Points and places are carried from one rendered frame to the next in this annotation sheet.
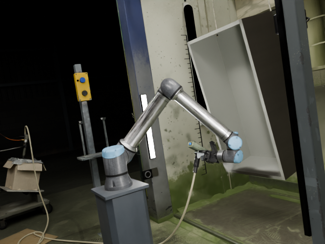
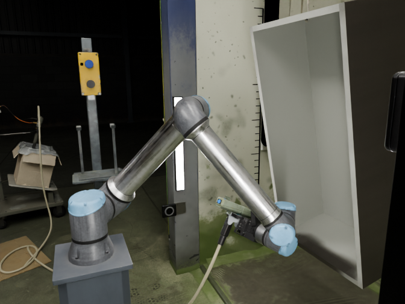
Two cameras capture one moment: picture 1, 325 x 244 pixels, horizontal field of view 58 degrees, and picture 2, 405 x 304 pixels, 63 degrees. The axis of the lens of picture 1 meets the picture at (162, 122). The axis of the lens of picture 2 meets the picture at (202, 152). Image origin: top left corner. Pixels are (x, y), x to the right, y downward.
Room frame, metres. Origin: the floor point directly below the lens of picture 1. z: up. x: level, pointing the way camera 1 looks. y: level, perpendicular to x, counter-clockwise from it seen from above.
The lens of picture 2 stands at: (0.72, -0.32, 1.39)
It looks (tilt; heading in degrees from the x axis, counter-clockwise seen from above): 13 degrees down; 8
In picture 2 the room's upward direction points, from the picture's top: 1 degrees counter-clockwise
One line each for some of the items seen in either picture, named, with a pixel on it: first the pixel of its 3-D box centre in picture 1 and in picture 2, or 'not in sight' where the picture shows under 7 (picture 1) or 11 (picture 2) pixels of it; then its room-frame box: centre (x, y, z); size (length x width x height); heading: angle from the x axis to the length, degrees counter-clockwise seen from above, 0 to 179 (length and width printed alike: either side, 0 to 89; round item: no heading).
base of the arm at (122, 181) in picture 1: (117, 179); (90, 243); (1.95, 0.36, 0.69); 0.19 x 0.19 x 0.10
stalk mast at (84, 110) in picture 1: (91, 150); (96, 164); (2.76, 0.71, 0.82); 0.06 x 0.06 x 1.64; 30
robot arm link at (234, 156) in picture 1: (232, 156); (280, 241); (2.02, -0.45, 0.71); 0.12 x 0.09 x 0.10; 47
